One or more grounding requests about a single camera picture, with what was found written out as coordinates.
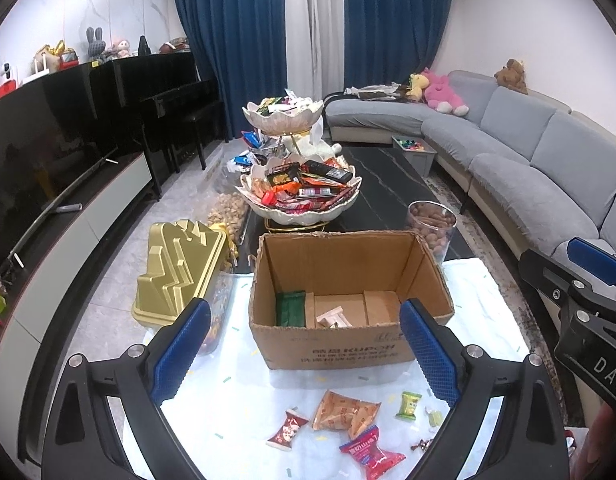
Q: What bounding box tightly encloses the white red robot toy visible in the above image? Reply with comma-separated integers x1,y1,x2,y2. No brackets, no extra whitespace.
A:
0,62,19,100

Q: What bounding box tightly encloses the brown bag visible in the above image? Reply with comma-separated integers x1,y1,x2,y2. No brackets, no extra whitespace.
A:
158,37,191,55

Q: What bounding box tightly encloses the orange biscuit packet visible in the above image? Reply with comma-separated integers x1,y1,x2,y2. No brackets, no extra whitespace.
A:
312,390,383,441

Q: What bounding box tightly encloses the red portrait snack packet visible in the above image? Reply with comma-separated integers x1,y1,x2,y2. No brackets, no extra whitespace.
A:
266,409,309,452

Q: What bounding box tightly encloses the yellow plush toy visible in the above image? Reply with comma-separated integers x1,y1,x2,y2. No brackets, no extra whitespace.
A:
405,73,429,102

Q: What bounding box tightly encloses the green candy packet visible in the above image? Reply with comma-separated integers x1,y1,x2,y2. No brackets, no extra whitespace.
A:
395,391,423,421

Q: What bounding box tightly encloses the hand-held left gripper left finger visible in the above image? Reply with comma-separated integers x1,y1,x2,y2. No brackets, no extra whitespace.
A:
44,297,212,480

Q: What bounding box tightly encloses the blue curtain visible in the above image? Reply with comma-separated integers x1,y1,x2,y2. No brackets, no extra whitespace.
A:
169,0,289,138
343,0,456,91

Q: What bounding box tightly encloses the grey television cabinet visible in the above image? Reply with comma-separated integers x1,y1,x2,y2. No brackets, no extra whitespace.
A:
0,152,156,461

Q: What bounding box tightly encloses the clothes heap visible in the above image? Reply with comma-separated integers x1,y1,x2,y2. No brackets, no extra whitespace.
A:
344,82,413,100

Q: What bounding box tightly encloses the clear jar of nuts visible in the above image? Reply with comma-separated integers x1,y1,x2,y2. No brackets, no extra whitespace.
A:
407,201,457,263

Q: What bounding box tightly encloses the pile of wrapped snacks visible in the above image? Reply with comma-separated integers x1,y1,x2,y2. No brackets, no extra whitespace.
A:
250,157,359,211

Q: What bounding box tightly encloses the pink plush toy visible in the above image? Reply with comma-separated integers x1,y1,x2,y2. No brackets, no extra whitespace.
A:
422,67,469,116

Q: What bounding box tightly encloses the white plastic bag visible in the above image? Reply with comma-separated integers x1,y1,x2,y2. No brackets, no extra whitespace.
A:
288,120,343,161

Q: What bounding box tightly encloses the grey storage bin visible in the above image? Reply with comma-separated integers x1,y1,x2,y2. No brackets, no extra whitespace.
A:
392,135,439,177

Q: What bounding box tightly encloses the white sheer curtain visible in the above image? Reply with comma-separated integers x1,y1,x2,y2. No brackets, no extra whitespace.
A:
285,0,346,106

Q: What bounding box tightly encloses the brown cardboard box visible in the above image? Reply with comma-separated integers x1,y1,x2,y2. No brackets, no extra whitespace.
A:
248,230,456,372

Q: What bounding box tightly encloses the pink red candy packet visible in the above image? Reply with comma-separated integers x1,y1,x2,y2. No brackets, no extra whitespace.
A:
339,425,406,471

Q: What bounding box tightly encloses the grey patterned rug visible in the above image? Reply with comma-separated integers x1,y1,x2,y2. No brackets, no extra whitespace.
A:
428,175,583,411

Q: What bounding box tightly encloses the brown plush toy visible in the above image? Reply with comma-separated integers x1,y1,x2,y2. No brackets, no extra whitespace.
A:
494,59,529,95

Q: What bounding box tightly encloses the long green snack packet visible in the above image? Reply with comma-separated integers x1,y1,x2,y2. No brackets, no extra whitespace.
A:
275,291,307,328

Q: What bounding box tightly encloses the clear candy box gold lid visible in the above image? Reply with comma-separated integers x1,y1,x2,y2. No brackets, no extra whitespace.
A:
131,218,233,356

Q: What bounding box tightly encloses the black curved television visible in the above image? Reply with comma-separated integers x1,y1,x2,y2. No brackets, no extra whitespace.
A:
0,72,120,273

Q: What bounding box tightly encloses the white tiered snack tray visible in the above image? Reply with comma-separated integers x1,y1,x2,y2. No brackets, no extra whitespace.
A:
235,95,363,233

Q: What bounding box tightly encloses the grey rabbit plush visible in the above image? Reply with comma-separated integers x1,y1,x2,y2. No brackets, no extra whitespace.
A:
86,26,106,59

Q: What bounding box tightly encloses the pale pink snack packet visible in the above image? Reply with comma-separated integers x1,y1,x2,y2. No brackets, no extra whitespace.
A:
315,306,349,330

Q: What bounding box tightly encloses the clear bag of nuts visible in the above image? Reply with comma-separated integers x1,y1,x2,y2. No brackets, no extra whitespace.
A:
206,191,251,246

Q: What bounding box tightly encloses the grey corner sofa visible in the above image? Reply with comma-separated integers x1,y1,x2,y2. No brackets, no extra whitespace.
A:
324,70,616,281

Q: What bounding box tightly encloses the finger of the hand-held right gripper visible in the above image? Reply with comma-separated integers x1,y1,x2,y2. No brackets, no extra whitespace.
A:
566,237,616,287
518,250,596,312

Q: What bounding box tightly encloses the gold foil balloon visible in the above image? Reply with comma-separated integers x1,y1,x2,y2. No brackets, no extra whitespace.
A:
35,40,69,61

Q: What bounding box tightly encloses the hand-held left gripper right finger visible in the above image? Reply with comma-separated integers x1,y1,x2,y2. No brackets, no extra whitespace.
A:
399,297,572,480

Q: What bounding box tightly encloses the black upright piano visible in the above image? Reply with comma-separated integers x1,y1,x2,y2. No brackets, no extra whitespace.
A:
90,51,226,196

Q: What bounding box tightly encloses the person's right hand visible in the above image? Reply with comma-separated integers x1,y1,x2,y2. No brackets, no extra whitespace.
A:
578,402,616,480

